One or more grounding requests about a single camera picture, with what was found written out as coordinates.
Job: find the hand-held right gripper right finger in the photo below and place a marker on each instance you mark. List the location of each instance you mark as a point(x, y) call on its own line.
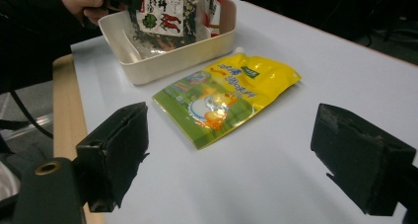
point(361, 158)

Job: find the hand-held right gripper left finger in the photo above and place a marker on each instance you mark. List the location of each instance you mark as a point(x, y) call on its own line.
point(113, 155)

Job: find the clear dried seaweed packet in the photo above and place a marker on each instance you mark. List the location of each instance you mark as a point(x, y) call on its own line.
point(164, 18)

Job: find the white plastic container box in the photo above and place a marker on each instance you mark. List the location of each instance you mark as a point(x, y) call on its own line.
point(171, 65)

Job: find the red sauce packet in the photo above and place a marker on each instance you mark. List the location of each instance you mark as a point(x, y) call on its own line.
point(213, 7)

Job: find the yellow green spout pouch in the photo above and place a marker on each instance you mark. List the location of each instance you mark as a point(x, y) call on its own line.
point(230, 89)

